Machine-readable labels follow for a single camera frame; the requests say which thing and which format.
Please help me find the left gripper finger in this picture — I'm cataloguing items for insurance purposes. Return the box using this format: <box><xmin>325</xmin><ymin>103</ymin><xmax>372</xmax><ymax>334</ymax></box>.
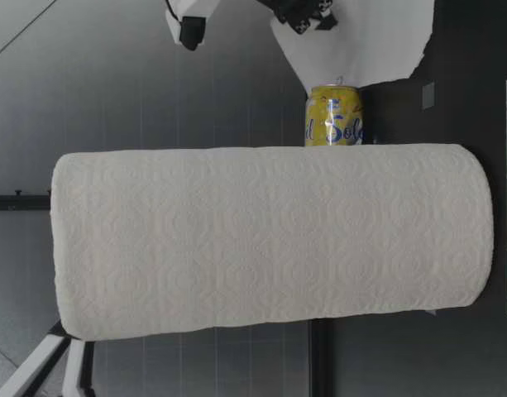
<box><xmin>3</xmin><ymin>324</ymin><xmax>98</xmax><ymax>397</ymax></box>

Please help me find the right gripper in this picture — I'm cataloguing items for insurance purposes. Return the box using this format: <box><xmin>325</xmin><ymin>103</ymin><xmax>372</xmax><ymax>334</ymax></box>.
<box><xmin>255</xmin><ymin>0</ymin><xmax>339</xmax><ymax>36</ymax></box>

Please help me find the torn-off paper towel sheet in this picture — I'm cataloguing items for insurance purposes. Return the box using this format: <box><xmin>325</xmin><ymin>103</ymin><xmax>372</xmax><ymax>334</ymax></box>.
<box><xmin>269</xmin><ymin>0</ymin><xmax>435</xmax><ymax>90</ymax></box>

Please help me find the white paper towel roll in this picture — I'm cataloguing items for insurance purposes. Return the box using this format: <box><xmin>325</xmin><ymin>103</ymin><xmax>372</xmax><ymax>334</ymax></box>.
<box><xmin>49</xmin><ymin>144</ymin><xmax>495</xmax><ymax>342</ymax></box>

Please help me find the yellow drink can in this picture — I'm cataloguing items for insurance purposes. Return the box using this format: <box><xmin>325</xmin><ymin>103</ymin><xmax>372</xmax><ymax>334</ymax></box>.
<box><xmin>304</xmin><ymin>75</ymin><xmax>377</xmax><ymax>148</ymax></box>

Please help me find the black frame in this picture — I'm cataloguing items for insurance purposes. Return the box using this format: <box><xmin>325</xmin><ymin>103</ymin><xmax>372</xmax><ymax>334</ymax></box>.
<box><xmin>0</xmin><ymin>188</ymin><xmax>52</xmax><ymax>213</ymax></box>

